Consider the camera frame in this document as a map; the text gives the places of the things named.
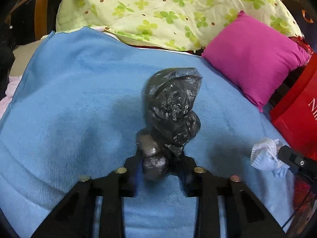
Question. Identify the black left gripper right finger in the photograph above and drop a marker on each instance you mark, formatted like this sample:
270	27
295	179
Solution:
198	182

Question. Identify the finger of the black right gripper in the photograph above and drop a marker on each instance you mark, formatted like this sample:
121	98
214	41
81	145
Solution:
299	164

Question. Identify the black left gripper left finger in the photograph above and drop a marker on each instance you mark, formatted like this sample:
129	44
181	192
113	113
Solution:
119	184

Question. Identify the light blue mask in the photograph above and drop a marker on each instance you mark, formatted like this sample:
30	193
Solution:
264	157

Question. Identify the black plastic bag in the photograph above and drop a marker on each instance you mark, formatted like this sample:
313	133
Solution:
168	98

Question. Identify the red paper shopping bag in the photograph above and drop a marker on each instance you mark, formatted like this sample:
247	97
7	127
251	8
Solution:
295	115

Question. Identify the light blue bed blanket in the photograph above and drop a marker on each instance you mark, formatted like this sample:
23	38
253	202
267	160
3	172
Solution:
78	108

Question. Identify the magenta pillow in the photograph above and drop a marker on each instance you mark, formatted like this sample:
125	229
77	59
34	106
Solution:
254	57

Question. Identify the green clover pattern quilt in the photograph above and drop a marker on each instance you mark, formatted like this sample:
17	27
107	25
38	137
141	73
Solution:
180	25

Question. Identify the wooden nightstand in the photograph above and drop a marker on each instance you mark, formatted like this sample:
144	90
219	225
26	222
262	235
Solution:
30	20

